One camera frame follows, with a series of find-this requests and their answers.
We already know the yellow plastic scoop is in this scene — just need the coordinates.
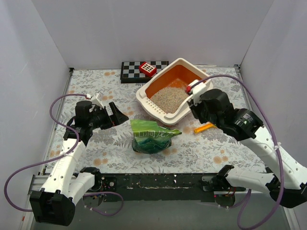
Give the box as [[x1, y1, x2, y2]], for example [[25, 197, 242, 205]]
[[194, 122, 216, 134]]

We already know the green litter bag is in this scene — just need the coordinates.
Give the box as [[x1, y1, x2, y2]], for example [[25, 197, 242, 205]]
[[130, 119, 182, 154]]

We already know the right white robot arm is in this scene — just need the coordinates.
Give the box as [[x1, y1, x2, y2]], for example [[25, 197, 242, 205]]
[[187, 88, 307, 208]]

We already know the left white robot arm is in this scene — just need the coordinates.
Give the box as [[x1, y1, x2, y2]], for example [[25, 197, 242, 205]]
[[30, 100, 129, 226]]

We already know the cat litter pile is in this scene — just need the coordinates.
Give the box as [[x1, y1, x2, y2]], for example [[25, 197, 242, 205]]
[[150, 87, 188, 114]]

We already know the white orange litter box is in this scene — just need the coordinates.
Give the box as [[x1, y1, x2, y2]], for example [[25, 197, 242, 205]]
[[136, 58, 213, 126]]

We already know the floral tablecloth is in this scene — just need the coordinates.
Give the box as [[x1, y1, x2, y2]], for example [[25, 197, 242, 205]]
[[60, 69, 265, 173]]

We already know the black white checkerboard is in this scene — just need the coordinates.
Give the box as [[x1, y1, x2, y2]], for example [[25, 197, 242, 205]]
[[120, 60, 169, 83]]

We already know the red white grid block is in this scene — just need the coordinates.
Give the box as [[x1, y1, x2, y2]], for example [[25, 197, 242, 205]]
[[139, 62, 157, 77]]

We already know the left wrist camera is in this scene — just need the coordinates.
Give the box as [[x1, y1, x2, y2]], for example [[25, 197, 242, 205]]
[[91, 92, 104, 108]]

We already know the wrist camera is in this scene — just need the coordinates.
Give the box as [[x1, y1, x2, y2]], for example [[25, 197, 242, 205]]
[[186, 80, 212, 96], [91, 92, 104, 108]]

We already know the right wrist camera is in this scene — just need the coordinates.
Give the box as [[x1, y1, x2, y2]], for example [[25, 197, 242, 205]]
[[186, 80, 212, 96]]

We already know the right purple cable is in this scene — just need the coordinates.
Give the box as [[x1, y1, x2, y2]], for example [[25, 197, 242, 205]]
[[189, 74, 285, 230]]

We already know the purple cable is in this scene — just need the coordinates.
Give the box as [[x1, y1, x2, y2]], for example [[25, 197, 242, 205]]
[[4, 93, 124, 215], [189, 74, 285, 230]]

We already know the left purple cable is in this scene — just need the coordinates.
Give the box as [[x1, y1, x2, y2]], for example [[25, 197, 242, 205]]
[[4, 93, 124, 215]]

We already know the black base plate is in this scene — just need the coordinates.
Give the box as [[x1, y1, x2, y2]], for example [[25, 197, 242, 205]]
[[76, 172, 237, 202]]

